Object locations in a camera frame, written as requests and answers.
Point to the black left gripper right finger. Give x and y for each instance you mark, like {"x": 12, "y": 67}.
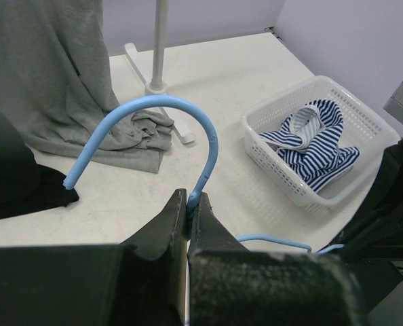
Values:
{"x": 230, "y": 285}

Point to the black garment with green stripe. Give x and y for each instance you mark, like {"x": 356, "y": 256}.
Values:
{"x": 26, "y": 186}

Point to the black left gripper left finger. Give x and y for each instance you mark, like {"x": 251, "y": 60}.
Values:
{"x": 140, "y": 281}

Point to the light blue wire hanger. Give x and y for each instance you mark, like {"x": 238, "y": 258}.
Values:
{"x": 116, "y": 202}

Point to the white plastic laundry basket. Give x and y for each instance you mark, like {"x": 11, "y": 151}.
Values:
{"x": 363, "y": 128}

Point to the grey tank top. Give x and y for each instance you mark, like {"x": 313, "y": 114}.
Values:
{"x": 55, "y": 77}

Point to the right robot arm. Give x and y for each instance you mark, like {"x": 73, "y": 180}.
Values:
{"x": 376, "y": 229}

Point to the blue white striped tank top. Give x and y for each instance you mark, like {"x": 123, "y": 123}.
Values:
{"x": 308, "y": 141}

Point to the white clothes rack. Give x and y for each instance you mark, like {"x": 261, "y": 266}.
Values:
{"x": 152, "y": 76}

